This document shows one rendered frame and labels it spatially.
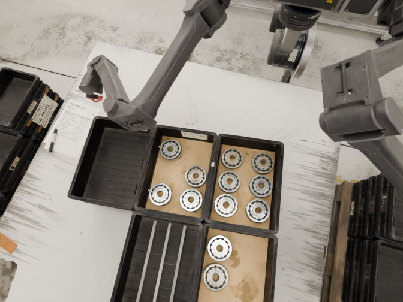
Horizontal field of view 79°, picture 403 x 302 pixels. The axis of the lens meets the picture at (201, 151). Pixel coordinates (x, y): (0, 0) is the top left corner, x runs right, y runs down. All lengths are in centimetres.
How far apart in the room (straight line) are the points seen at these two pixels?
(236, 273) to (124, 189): 62
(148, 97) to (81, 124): 97
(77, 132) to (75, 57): 144
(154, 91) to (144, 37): 217
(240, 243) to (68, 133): 111
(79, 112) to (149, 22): 159
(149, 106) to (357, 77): 45
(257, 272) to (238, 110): 84
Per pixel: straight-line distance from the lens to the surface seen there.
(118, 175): 125
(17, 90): 225
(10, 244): 161
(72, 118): 163
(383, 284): 187
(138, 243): 118
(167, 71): 68
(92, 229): 140
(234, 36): 273
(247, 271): 115
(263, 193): 114
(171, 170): 119
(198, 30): 74
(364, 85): 47
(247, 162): 119
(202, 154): 119
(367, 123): 47
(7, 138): 225
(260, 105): 148
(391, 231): 166
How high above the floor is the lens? 196
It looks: 71 degrees down
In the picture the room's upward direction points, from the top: 7 degrees counter-clockwise
